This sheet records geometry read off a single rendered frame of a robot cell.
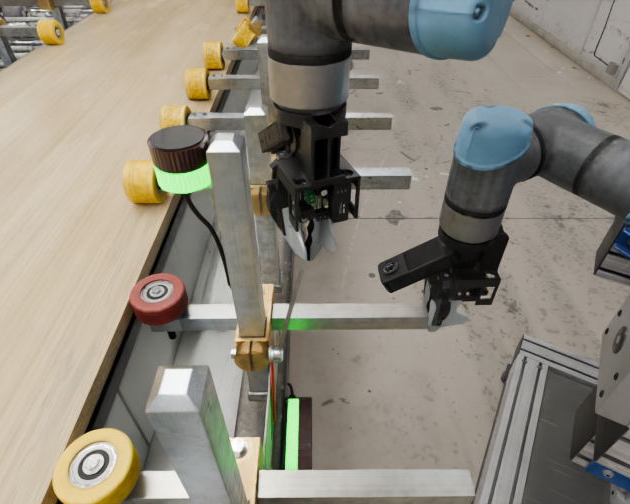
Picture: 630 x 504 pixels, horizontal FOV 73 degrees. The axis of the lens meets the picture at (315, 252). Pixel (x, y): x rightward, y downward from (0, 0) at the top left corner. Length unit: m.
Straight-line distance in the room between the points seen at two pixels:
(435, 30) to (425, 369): 1.46
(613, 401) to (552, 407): 0.90
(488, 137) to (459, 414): 1.25
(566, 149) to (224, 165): 0.38
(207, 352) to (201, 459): 0.61
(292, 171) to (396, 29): 0.17
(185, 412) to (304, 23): 0.30
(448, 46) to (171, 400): 0.30
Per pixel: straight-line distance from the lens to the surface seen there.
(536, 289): 2.13
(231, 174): 0.46
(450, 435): 1.58
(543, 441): 1.43
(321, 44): 0.39
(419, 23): 0.33
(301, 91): 0.40
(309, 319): 0.67
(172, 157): 0.45
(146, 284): 0.70
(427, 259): 0.60
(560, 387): 1.55
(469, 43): 0.33
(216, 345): 0.96
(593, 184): 0.56
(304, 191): 0.44
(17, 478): 0.59
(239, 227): 0.50
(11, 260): 0.86
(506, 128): 0.50
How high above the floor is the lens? 1.37
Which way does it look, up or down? 41 degrees down
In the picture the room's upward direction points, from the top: straight up
